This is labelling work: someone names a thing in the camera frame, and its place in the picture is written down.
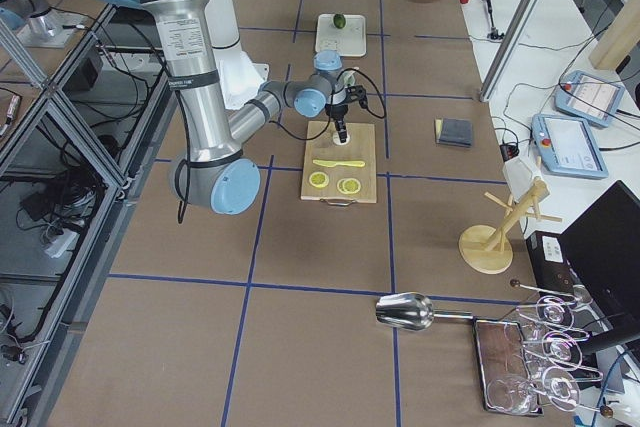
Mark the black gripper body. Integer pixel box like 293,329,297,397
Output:
325,102,348,122

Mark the white steamed bun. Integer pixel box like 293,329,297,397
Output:
332,132,351,146

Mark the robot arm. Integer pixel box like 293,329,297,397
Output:
102,0,346,215
1,0,61,38

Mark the green ceramic bowl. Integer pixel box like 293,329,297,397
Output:
343,71,356,87

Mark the wooden cutting board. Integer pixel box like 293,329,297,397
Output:
300,121,377,205

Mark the yellow plastic knife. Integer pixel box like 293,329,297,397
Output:
312,159,366,168

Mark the upper lemon slice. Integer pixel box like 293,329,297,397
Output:
308,171,330,189

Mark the lemon slice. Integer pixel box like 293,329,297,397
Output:
308,171,330,189
337,177,362,195

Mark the lower lemon slice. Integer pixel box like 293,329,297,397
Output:
337,177,362,195

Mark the white bear tray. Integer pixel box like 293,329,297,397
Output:
315,14,367,57

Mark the green avocado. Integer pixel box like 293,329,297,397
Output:
333,14,346,29

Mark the grey folded cloth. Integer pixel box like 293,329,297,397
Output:
434,118,474,148

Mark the wooden mug tree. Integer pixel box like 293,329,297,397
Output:
458,176,562,275

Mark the metal scoop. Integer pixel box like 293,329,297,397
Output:
375,292,474,332

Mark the lower teach pendant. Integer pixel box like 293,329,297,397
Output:
531,114,609,179

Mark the teach pendant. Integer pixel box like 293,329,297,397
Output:
555,70,626,128
531,114,609,179

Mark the upper teach pendant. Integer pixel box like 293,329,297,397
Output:
555,70,626,128

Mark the black monitor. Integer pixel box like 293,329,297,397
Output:
560,180,640,321

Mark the black glass rack tray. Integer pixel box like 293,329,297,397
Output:
472,319,529,414

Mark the clear wine glass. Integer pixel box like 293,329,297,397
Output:
486,374,537,416

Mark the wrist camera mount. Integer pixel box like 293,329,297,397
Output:
345,85,368,109

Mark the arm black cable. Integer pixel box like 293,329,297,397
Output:
344,68,387,119

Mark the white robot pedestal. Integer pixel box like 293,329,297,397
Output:
205,0,268,110

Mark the aluminium frame post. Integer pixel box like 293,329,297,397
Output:
479,0,540,102

